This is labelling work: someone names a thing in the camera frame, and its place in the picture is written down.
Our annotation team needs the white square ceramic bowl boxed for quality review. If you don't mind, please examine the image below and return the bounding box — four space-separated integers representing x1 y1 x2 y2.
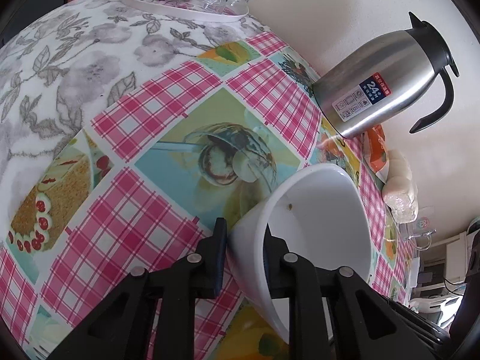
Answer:
227 163 372 340

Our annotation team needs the white chair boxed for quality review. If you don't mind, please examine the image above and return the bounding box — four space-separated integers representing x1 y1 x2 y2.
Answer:
408 216 480 327

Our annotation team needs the clear glass mug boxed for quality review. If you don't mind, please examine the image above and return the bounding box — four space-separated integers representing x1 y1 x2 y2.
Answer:
400 215 437 251

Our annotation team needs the checkered fruit pattern tablecloth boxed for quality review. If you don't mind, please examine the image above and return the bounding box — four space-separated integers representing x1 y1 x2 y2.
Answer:
1 32 413 359

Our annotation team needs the bag of white buns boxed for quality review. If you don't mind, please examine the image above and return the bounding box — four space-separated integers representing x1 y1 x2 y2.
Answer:
382 150 419 224

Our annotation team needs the orange snack packet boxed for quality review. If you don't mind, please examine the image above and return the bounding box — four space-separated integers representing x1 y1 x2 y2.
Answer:
363 124 390 183

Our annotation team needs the stainless steel thermos jug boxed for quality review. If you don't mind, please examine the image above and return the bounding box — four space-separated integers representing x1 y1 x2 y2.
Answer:
312 14 460 139

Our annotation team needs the grey floral tablecloth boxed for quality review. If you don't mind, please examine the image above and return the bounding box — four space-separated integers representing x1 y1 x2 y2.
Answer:
0 0 271 181

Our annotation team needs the white round tray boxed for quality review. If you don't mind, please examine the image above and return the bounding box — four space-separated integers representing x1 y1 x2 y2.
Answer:
120 0 249 23

